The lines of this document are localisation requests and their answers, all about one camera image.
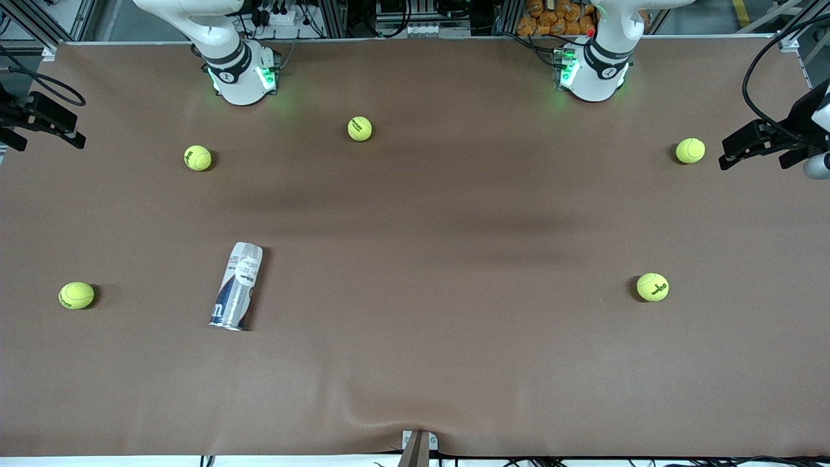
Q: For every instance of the brown table mat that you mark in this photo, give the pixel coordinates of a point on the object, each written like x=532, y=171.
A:
x=415, y=337

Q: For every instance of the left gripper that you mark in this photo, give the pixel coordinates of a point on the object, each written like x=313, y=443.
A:
x=792, y=132

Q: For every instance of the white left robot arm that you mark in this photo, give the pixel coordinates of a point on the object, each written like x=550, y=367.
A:
x=600, y=81

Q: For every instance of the metal corner bracket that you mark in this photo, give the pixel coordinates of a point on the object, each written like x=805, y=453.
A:
x=790, y=43
x=49, y=53

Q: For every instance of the aluminium frame rail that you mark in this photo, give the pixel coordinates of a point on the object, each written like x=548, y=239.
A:
x=39, y=23
x=804, y=29

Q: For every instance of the clear Wilson tennis ball can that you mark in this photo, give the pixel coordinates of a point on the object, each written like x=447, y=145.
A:
x=237, y=285

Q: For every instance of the white plug strip black plugs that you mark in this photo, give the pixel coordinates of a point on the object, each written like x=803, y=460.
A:
x=280, y=17

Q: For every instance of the white power strip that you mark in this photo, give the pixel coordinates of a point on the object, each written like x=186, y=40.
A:
x=421, y=30

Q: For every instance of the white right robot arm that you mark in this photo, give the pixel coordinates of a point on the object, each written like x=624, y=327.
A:
x=240, y=84

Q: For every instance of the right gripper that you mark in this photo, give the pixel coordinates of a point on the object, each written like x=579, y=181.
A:
x=13, y=115

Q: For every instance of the yellow tennis ball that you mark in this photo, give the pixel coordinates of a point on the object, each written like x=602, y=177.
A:
x=652, y=287
x=198, y=157
x=76, y=295
x=360, y=128
x=690, y=150

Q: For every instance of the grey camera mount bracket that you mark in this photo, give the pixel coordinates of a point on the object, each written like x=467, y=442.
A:
x=416, y=449

